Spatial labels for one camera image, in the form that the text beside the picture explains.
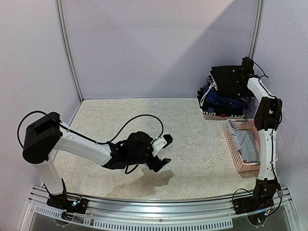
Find blue orange patterned shorts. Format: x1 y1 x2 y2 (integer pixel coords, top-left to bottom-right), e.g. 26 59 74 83
203 83 218 95

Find aluminium corner post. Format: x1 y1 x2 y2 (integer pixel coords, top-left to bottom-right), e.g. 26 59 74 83
55 0 84 103
248 0 265 59

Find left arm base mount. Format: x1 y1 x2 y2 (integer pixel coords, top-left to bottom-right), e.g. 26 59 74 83
45 179 89 214

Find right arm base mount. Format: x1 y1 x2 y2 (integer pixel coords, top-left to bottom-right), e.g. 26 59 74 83
231 186 283 217

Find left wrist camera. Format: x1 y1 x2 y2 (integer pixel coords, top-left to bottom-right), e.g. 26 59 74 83
151 134 173 156

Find dark blue folded garment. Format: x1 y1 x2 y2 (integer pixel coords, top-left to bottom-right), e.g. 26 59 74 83
201 91 249 110

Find black printed folded garment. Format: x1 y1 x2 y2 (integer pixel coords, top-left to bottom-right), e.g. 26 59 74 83
197 89 245 118

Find right aluminium corner post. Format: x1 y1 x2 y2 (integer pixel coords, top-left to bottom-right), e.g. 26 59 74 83
248 0 265 59

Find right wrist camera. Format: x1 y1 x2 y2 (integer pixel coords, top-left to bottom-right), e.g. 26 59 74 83
241 57 254 75

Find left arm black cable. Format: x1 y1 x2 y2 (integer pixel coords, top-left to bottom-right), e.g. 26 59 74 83
16 110 165 175

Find left aluminium corner post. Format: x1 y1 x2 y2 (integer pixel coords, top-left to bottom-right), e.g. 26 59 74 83
55 0 84 103

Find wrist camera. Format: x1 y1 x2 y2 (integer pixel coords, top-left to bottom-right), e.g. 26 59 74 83
151 134 173 156
241 57 254 75

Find aluminium front rail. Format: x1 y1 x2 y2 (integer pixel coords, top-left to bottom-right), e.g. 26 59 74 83
21 186 301 231

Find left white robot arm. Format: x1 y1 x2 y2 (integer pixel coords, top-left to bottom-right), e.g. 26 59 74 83
17 111 173 209

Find black white striped shirt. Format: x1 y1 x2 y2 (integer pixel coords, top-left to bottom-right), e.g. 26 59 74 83
206 74 218 91

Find pink plastic laundry basket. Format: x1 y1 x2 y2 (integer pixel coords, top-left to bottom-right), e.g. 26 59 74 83
223 118 279 174

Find grey garment in basket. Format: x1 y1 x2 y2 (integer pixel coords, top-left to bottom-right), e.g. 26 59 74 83
227 119 259 163

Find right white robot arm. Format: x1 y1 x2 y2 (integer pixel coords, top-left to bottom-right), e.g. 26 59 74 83
240 57 282 210

